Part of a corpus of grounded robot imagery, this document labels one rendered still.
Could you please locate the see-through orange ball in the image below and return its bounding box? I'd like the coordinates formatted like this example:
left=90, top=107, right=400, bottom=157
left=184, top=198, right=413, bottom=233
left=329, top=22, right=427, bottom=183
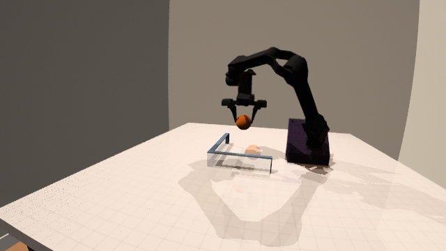
left=246, top=145, right=261, bottom=155

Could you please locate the glossy orange ball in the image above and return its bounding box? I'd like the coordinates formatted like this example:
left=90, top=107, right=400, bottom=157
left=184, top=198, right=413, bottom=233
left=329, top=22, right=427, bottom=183
left=236, top=115, right=252, bottom=130

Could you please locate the clear low wall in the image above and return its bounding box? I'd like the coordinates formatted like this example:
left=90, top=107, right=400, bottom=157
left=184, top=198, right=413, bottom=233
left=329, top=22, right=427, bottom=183
left=207, top=135, right=271, bottom=174

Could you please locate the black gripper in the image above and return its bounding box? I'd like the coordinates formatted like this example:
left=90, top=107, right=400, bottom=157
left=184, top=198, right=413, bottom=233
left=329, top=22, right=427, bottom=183
left=222, top=86, right=267, bottom=123

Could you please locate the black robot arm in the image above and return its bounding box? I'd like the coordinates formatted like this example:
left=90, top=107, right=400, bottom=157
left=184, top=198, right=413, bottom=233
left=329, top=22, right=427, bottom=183
left=225, top=47, right=329, bottom=151

